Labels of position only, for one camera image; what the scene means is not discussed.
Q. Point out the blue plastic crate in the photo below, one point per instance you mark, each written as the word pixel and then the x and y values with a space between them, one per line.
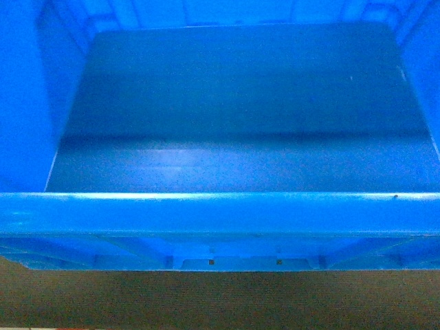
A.
pixel 220 136

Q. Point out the grey felt table top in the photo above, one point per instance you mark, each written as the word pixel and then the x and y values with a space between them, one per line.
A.
pixel 185 300

